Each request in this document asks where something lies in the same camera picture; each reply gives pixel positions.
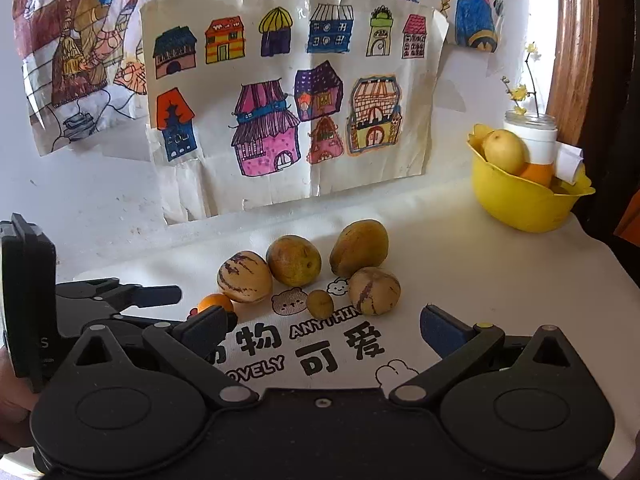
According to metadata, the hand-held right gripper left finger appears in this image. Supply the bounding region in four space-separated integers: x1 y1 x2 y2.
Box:
62 305 261 408

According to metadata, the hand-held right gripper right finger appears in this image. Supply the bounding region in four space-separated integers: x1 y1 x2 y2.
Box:
387 304 593 408

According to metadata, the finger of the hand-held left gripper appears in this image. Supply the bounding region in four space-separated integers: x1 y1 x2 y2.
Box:
100 282 182 309
102 310 176 331

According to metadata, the small orange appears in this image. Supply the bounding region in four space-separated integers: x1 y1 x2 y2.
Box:
197 293 236 318

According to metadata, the light striped pepino melon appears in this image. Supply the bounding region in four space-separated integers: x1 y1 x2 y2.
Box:
216 251 274 304

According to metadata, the pale pepino melon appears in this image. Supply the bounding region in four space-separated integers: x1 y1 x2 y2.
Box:
348 267 401 317

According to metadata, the round yellow-brown fruit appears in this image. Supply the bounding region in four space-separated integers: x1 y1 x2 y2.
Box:
265 235 322 286

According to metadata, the small brown longan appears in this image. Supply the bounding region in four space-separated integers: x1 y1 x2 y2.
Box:
306 289 334 317

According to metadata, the oval greenish-brown fruit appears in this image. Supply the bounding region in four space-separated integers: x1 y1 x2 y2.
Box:
329 219 389 278

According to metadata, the person's left hand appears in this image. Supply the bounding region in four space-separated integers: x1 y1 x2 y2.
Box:
0 347 40 461

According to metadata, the white printed cloth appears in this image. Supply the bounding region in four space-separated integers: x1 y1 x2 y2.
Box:
57 185 638 461

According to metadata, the yellow plastic bowl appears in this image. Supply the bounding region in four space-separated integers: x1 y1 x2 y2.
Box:
467 125 596 233

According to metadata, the large orange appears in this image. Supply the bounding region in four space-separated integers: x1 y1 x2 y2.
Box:
517 162 555 188

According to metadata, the yellow pear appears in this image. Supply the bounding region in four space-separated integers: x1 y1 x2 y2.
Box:
482 129 528 175

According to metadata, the white paper slip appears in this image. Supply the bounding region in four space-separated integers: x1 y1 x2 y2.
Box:
552 142 586 186

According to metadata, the coloured houses drawing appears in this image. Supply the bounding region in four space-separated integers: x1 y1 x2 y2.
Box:
140 0 448 223

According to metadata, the yellow flower twig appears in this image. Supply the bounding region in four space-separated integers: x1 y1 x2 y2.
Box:
501 42 543 120

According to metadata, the coloured children drawing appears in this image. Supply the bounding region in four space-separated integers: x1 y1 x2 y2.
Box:
12 0 346 158

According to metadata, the brown wooden frame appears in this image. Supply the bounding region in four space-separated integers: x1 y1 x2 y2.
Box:
545 0 613 133

